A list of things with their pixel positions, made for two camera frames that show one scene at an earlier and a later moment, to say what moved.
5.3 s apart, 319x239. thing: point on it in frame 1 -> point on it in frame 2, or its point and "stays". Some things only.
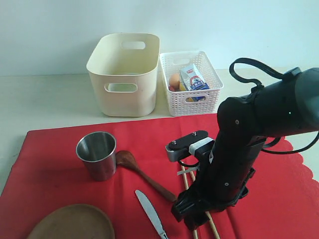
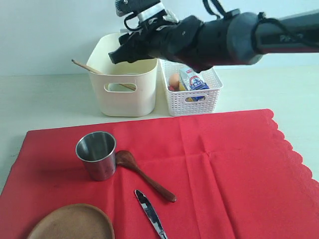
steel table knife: [152, 213] stays
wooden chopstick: [194, 231] -> [97, 71]
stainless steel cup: [98, 151] stays
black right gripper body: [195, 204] -> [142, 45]
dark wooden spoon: [124, 158] stays
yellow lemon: [182, 88] stays
